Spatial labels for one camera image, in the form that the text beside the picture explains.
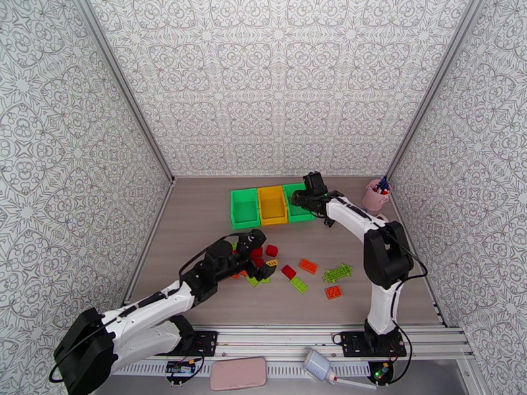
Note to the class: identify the small red lego brick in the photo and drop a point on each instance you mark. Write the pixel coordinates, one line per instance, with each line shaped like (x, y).
(271, 250)

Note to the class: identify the orange lego brick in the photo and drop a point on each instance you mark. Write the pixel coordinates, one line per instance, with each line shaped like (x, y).
(240, 275)
(333, 292)
(309, 266)

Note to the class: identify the large green lego plate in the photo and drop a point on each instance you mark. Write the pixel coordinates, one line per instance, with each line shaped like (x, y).
(337, 273)

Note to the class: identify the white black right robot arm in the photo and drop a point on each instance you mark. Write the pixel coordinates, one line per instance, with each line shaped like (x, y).
(383, 307)

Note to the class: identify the green plastic bin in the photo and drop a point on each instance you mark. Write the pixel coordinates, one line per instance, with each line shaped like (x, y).
(296, 217)
(247, 208)

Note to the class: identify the yellow plastic bin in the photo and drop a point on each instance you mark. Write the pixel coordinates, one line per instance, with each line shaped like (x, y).
(271, 206)

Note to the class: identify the pink pen cup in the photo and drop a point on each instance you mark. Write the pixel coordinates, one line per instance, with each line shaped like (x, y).
(372, 200)

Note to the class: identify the blue pen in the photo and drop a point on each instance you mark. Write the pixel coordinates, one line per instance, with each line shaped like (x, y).
(382, 183)

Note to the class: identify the red pen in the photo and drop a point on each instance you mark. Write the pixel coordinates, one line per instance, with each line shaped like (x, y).
(385, 192)

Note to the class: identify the white plastic bottle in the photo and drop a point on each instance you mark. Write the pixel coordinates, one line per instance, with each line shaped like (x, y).
(317, 363)

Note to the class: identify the pink phone case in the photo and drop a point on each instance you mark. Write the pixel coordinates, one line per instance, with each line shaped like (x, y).
(238, 373)

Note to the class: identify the left circuit board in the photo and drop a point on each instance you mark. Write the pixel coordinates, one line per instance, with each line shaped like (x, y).
(180, 368)

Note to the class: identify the circuit board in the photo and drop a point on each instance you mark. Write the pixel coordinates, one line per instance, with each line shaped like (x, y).
(180, 368)
(381, 371)

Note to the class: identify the right circuit board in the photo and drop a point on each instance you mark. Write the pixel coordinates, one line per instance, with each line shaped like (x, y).
(381, 371)

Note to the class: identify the aluminium front rail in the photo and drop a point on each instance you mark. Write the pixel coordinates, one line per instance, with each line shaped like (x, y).
(280, 338)

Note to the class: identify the aluminium side rail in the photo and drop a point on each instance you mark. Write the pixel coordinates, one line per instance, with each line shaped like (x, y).
(156, 225)
(435, 307)

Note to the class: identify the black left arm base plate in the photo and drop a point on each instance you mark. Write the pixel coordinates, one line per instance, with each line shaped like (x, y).
(206, 342)

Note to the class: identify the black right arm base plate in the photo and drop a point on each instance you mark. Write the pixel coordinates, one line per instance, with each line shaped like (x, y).
(350, 344)

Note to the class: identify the aluminium frame post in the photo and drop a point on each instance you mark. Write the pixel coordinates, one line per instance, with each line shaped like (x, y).
(124, 85)
(431, 85)

